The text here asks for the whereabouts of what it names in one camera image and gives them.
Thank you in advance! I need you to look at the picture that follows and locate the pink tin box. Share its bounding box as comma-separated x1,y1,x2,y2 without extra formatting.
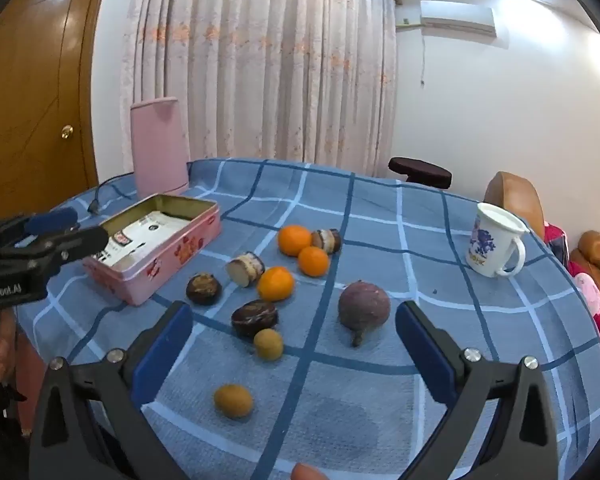
82,193,222,307

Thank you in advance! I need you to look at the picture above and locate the dark brown water chestnut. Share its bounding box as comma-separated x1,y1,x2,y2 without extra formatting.
186,273,223,306
231,300,279,339

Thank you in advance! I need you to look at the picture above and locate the dark round stool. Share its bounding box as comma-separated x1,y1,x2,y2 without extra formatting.
388,157,452,190

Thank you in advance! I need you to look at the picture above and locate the brown leather chair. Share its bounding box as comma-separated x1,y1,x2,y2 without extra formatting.
484,171,546,238

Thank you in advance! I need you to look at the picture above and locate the white printed packet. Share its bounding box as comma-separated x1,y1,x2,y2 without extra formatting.
92,211,193,268

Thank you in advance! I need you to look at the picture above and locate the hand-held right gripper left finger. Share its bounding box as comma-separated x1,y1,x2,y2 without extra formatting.
28,301,196,480

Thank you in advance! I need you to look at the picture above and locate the brown leather sofa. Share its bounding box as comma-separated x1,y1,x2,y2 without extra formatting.
570,230,600,346

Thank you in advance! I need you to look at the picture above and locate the pink red cloth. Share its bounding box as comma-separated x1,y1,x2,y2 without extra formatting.
545,222,600,346

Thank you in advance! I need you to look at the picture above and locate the blue plaid tablecloth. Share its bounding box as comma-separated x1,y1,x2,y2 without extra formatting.
17,157,600,480

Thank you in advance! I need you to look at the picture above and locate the mandarin orange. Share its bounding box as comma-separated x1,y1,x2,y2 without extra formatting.
298,245,330,278
257,266,296,302
278,224,313,257

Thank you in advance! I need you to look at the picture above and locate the purple sweet potato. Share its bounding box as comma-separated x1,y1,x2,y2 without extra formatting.
338,281,392,348

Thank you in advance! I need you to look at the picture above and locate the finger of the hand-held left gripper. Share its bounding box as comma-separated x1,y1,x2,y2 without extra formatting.
0,208,79,250
10,225,109,281

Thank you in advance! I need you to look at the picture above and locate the white printed mug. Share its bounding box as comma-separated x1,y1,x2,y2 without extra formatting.
465,202,531,278

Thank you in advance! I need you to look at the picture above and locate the white air conditioner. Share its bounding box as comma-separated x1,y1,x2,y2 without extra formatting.
420,0,496,38

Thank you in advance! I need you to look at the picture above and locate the person's right hand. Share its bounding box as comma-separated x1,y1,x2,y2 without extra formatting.
291,462,328,480

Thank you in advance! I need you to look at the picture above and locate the wooden door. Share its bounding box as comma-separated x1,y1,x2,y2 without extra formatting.
0,0,116,223

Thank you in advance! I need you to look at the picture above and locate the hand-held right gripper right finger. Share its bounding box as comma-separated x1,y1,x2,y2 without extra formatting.
395,301,573,480

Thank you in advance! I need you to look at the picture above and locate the black cable with plug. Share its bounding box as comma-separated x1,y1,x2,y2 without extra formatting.
87,172,136,216

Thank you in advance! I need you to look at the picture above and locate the tan longan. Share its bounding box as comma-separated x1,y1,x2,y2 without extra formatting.
214,384,254,420
253,329,284,361

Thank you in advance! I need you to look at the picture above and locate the pink floral curtain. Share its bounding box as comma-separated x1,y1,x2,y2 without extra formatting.
120,0,398,178

